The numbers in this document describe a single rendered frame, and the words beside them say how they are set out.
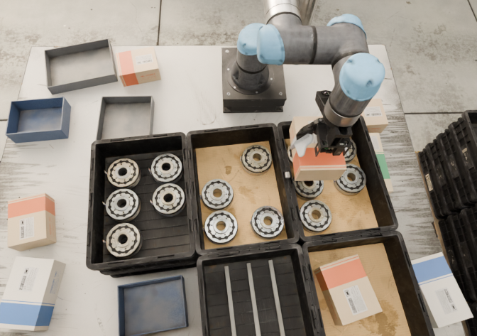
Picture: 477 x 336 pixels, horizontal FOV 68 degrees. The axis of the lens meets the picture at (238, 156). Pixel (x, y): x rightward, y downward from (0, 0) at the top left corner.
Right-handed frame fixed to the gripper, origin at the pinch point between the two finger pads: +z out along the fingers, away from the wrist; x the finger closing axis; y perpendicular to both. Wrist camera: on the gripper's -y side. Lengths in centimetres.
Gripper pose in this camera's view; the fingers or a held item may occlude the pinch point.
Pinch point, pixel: (317, 145)
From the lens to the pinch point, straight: 98.1
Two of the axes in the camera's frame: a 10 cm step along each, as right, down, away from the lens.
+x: 10.0, -0.2, 0.5
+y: 0.4, 9.1, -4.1
